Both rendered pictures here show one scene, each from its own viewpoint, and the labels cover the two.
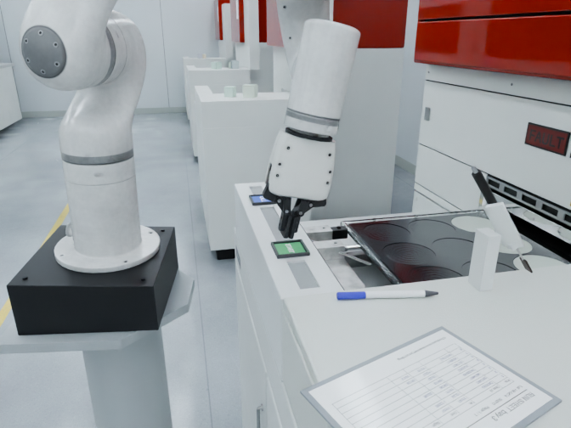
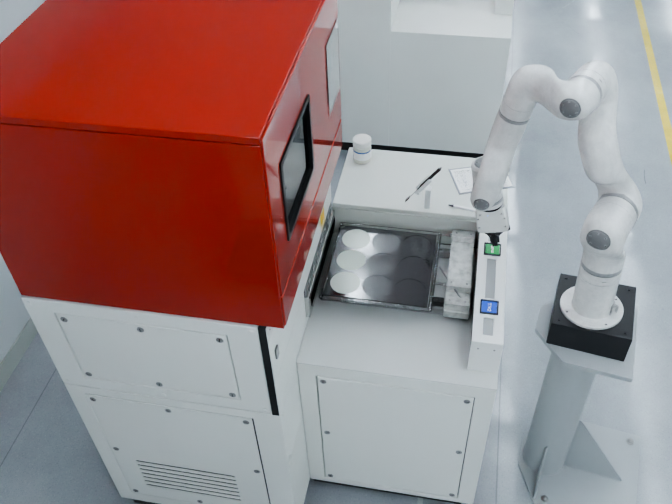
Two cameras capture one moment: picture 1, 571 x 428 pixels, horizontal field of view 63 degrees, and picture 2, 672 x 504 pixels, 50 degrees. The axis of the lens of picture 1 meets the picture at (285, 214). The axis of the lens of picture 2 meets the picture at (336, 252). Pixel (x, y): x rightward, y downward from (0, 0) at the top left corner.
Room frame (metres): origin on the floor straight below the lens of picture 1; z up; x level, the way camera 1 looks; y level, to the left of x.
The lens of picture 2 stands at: (2.50, 0.26, 2.65)
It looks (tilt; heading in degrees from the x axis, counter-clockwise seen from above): 44 degrees down; 205
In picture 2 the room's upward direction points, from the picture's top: 3 degrees counter-clockwise
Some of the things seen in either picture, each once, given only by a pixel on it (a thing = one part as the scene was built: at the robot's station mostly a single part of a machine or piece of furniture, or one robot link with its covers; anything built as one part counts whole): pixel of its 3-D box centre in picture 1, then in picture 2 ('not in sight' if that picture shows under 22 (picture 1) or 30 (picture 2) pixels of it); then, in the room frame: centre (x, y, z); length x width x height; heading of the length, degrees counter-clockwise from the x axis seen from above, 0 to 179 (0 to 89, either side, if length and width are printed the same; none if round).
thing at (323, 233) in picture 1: (312, 234); (457, 303); (0.94, -0.06, 0.89); 0.08 x 0.03 x 0.03; 103
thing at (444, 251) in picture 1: (458, 249); (381, 263); (0.86, -0.35, 0.90); 0.34 x 0.34 x 0.01; 13
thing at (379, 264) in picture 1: (374, 258); (435, 270); (0.82, -0.17, 0.90); 0.38 x 0.01 x 0.01; 13
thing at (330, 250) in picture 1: (323, 250); (458, 285); (0.86, -0.08, 0.89); 0.08 x 0.03 x 0.03; 103
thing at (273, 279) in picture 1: (274, 256); (488, 291); (0.84, 0.02, 0.89); 0.55 x 0.09 x 0.14; 13
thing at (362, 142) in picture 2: not in sight; (362, 149); (0.42, -0.60, 1.01); 0.07 x 0.07 x 0.10
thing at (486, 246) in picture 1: (497, 242); (423, 191); (0.59, -0.29, 1.03); 0.06 x 0.04 x 0.13; 103
